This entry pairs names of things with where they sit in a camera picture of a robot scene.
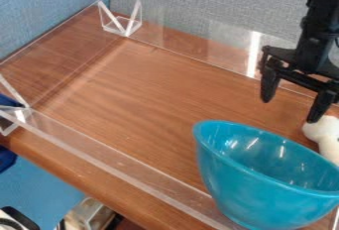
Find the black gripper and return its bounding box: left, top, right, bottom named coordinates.
left=258, top=46, right=339, bottom=123

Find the white and orange toy mushroom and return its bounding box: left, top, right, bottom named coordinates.
left=302, top=115, right=339, bottom=167

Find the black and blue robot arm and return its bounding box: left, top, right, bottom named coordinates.
left=258, top=0, right=339, bottom=123

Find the blue plastic bowl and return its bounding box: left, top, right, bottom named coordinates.
left=192, top=120, right=339, bottom=230

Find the clear acrylic table barrier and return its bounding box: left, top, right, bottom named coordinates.
left=0, top=0, right=339, bottom=230

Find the dark blue object at left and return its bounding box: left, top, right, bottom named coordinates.
left=0, top=93, right=23, bottom=173

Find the black and white wheel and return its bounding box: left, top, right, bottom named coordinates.
left=0, top=206, right=40, bottom=230

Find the clear acrylic corner bracket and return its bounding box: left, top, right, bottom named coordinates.
left=96, top=0, right=143, bottom=37

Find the metal frame under table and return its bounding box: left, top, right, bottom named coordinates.
left=55, top=197, right=116, bottom=230

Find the clear acrylic left bracket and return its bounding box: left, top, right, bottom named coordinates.
left=0, top=74, right=32, bottom=136

